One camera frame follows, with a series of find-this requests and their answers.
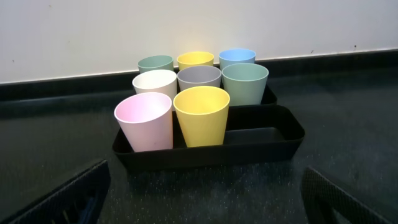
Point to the white cup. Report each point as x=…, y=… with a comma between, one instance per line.
x=155, y=82

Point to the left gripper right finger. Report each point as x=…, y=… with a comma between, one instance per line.
x=342, y=207

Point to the green cup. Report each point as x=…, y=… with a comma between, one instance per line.
x=245, y=90
x=155, y=62

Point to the large black tray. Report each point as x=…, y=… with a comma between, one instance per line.
x=270, y=99

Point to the blue cup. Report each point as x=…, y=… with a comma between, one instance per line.
x=237, y=56

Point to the grey cup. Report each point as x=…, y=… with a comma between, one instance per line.
x=199, y=76

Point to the pink cup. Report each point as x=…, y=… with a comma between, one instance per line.
x=149, y=133

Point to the yellow cup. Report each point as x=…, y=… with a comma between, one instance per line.
x=195, y=58
x=202, y=127

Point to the narrow black tray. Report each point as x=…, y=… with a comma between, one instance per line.
x=217, y=158

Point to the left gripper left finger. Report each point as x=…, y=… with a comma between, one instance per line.
x=62, y=202

